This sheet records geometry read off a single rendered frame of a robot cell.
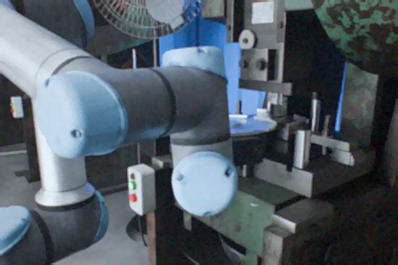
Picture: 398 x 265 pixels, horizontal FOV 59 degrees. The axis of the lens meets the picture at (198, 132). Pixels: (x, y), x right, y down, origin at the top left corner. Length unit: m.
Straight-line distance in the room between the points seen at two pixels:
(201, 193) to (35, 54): 0.23
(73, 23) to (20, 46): 0.27
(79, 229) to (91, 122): 0.49
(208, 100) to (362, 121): 0.77
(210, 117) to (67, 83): 0.17
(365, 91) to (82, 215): 0.81
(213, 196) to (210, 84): 0.12
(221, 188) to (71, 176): 0.41
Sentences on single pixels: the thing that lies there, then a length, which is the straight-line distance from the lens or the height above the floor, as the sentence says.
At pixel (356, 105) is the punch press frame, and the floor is 0.82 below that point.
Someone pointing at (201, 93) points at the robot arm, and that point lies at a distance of 0.38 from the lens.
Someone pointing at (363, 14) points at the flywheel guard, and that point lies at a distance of 0.60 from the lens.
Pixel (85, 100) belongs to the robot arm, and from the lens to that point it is 0.30.
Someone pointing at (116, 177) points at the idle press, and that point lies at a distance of 2.54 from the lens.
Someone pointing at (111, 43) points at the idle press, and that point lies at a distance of 2.15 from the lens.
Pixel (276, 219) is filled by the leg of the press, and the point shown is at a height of 0.63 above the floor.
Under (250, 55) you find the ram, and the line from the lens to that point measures 0.95.
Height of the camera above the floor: 0.99
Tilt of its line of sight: 14 degrees down
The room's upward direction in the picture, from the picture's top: straight up
